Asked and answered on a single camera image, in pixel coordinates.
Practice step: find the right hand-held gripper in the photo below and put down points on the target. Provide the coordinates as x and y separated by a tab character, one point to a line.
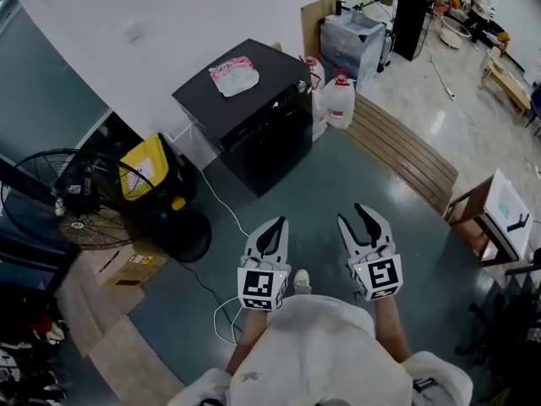
378	275

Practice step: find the small wooden table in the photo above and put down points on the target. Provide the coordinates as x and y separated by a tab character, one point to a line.
469	214

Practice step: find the large clear water jug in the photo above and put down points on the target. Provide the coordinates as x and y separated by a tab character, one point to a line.
316	69
338	104
318	119

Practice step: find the white round basin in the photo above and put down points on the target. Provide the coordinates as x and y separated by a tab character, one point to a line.
453	32

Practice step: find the person's right forearm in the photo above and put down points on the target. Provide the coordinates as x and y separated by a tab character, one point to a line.
391	328

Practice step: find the low wooden bench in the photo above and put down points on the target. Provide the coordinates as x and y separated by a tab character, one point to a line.
507	80

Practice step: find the flat cardboard box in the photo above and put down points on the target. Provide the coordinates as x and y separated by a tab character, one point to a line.
131	264

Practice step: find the black floor fan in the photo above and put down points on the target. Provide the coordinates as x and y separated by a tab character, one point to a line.
80	197

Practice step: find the grey covered bin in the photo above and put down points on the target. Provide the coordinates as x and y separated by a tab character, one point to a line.
351	45

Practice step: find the black washing machine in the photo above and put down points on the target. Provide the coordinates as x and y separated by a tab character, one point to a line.
253	116

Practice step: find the pile of dark clutter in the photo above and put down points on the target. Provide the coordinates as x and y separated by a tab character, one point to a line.
29	362

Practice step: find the person's left forearm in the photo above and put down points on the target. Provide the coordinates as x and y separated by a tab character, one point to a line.
249	336

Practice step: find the pink white detergent pouch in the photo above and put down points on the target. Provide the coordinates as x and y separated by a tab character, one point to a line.
232	74

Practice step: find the black office chair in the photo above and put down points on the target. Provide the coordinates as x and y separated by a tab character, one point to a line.
507	324

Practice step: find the person's white shoe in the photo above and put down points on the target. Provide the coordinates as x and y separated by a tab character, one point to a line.
302	281

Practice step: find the cardboard sheet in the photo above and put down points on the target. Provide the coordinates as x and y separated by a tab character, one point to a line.
315	15

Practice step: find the silver washing machine dial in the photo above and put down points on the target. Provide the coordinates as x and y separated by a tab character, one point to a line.
301	85

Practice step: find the yellow black floor scrubber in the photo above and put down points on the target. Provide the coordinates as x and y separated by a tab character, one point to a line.
169	193

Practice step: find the silver suitcase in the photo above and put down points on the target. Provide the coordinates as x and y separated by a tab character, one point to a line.
386	51

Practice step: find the black cabinet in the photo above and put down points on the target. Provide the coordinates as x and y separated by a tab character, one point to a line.
410	23

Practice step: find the wooden slat platform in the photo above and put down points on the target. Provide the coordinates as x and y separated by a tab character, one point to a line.
401	150

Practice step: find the person's white clothing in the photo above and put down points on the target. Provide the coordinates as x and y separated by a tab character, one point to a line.
321	353

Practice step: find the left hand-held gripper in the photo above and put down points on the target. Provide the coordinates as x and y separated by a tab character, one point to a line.
262	288

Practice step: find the black angled tool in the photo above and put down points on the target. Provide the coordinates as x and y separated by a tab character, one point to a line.
519	222

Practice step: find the white board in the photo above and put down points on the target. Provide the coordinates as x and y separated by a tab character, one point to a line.
507	210

